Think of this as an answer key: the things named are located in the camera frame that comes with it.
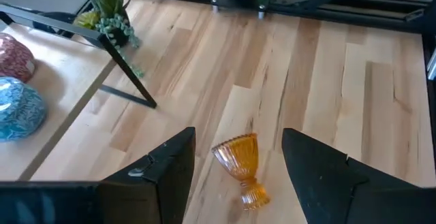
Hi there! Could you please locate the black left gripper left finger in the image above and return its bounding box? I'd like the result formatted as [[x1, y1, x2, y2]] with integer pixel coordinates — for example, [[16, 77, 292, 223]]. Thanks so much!
[[98, 127, 197, 224]]

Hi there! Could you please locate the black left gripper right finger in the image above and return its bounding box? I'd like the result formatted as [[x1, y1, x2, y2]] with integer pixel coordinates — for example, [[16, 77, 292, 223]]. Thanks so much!
[[281, 127, 418, 224]]

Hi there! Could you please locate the amber ribbed glass candlestick holder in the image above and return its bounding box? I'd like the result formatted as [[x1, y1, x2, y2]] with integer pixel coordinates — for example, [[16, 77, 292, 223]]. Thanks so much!
[[211, 133, 271, 212]]

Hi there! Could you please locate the blue floral ceramic bowl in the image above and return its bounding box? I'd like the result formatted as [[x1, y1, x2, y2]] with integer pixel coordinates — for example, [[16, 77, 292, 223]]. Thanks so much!
[[0, 76, 48, 142]]

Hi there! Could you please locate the pink floral ceramic bowl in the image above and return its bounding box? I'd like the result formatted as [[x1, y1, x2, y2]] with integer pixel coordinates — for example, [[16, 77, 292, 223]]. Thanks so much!
[[0, 32, 37, 84]]

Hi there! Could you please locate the wooden shelf with black frame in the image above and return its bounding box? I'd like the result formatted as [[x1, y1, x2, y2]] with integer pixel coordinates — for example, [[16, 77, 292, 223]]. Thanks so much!
[[0, 2, 158, 181]]

